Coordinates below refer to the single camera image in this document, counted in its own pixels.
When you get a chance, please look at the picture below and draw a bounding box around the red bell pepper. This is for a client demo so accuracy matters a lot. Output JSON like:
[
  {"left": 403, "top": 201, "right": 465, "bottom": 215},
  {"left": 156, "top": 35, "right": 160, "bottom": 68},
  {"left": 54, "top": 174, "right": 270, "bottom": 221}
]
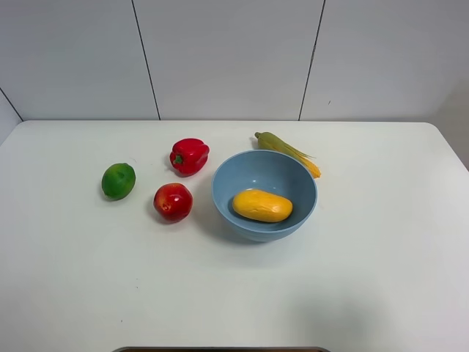
[{"left": 169, "top": 138, "right": 210, "bottom": 177}]

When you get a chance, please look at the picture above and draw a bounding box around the corn cob with husk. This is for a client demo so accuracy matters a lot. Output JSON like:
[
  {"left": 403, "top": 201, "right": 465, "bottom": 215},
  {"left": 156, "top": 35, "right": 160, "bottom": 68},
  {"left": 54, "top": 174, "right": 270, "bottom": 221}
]
[{"left": 254, "top": 132, "right": 322, "bottom": 178}]

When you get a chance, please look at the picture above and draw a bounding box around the blue plastic bowl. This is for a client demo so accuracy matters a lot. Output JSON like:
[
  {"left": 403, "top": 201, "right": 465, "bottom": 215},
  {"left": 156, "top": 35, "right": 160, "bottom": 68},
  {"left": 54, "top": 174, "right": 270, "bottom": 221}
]
[{"left": 211, "top": 150, "right": 317, "bottom": 242}]

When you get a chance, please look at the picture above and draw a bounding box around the yellow mango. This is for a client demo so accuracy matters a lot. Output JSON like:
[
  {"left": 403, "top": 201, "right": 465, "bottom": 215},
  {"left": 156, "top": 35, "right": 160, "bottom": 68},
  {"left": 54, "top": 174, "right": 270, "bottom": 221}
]
[{"left": 232, "top": 188, "right": 293, "bottom": 223}]

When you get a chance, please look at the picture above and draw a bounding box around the green lime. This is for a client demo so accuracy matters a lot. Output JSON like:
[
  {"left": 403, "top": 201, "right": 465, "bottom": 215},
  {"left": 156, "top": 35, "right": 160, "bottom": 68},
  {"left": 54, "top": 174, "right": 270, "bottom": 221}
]
[{"left": 101, "top": 163, "right": 136, "bottom": 201}]

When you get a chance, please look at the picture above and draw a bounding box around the red apple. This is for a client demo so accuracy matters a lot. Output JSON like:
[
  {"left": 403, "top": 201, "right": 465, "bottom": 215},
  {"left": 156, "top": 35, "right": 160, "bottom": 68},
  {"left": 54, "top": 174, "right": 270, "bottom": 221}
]
[{"left": 153, "top": 183, "right": 193, "bottom": 223}]

